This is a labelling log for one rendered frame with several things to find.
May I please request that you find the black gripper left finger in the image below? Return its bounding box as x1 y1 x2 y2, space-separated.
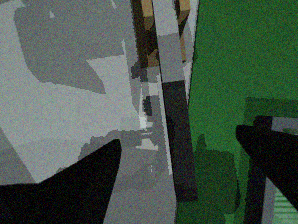
0 139 122 224

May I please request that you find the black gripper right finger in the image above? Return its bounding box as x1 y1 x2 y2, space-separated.
235 125 298 210

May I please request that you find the green flat mat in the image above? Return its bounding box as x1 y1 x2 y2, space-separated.
176 0 298 224

